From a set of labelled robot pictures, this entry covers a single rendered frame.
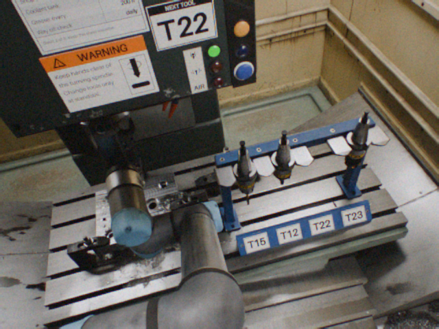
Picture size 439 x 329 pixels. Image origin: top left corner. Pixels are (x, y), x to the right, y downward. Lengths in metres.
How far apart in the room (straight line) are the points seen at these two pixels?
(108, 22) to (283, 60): 1.53
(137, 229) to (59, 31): 0.36
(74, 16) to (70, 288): 0.93
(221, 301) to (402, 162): 1.21
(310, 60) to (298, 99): 0.23
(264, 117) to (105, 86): 1.50
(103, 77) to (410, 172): 1.22
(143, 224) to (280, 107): 1.52
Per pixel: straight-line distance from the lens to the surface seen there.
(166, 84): 0.63
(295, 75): 2.11
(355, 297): 1.37
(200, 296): 0.45
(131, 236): 0.71
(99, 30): 0.57
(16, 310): 1.64
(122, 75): 0.61
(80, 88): 0.62
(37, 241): 1.77
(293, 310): 1.29
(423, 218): 1.46
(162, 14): 0.56
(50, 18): 0.57
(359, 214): 1.25
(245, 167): 0.93
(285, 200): 1.29
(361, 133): 1.02
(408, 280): 1.40
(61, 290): 1.31
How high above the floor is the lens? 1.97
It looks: 50 degrees down
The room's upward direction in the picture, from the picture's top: 10 degrees counter-clockwise
